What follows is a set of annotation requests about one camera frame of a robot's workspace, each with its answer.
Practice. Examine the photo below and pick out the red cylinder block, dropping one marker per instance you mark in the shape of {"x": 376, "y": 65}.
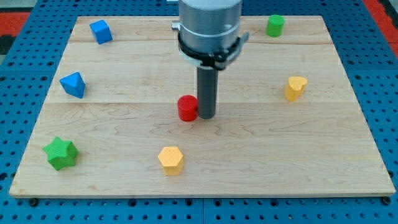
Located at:
{"x": 187, "y": 108}

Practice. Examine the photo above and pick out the blue cube block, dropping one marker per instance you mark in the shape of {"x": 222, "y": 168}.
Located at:
{"x": 101, "y": 31}

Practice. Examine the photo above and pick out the wooden board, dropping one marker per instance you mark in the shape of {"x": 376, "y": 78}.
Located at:
{"x": 258, "y": 144}

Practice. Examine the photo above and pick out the blue triangular block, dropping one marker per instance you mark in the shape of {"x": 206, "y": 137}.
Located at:
{"x": 73, "y": 85}

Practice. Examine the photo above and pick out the yellow heart block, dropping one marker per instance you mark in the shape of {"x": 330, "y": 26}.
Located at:
{"x": 295, "y": 87}

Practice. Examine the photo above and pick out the yellow hexagon block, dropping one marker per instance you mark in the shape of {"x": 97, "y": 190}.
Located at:
{"x": 171, "y": 160}

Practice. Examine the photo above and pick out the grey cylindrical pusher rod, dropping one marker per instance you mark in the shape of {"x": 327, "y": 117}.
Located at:
{"x": 207, "y": 85}

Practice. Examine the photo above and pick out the green star block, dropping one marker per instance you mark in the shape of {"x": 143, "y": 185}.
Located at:
{"x": 61, "y": 153}

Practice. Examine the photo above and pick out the green cylinder block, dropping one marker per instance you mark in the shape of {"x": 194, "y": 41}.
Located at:
{"x": 275, "y": 25}

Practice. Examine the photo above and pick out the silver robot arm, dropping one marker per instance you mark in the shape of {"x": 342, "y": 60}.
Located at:
{"x": 208, "y": 32}

